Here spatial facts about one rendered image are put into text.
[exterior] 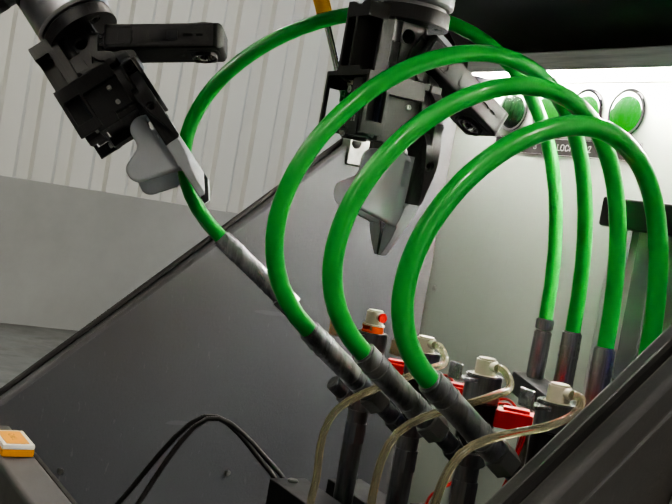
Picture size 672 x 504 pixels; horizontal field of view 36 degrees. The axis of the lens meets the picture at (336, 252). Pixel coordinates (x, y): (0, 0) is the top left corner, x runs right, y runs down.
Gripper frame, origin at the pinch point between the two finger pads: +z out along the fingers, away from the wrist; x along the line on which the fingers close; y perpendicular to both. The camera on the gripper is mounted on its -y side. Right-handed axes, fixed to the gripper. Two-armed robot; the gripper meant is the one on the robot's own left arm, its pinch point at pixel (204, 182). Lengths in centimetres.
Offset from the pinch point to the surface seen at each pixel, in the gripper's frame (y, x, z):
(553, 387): -12.7, 20.5, 32.0
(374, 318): -6.2, 1.8, 19.4
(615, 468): -11.3, 31.0, 37.2
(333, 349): -1.6, 12.9, 20.9
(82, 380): 22.7, -18.3, 5.7
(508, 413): -9.9, 13.7, 32.1
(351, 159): -16.1, -27.5, -1.2
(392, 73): -16.8, 16.8, 6.0
